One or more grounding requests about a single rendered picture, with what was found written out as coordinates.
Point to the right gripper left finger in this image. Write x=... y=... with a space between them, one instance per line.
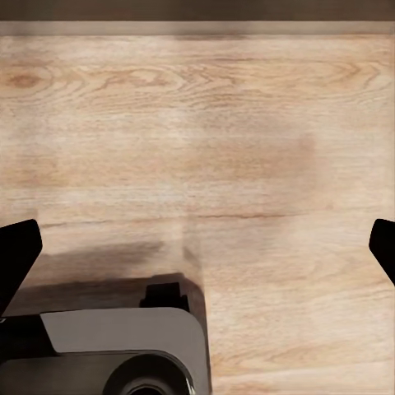
x=20 y=245

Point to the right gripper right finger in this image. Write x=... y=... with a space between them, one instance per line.
x=382 y=245

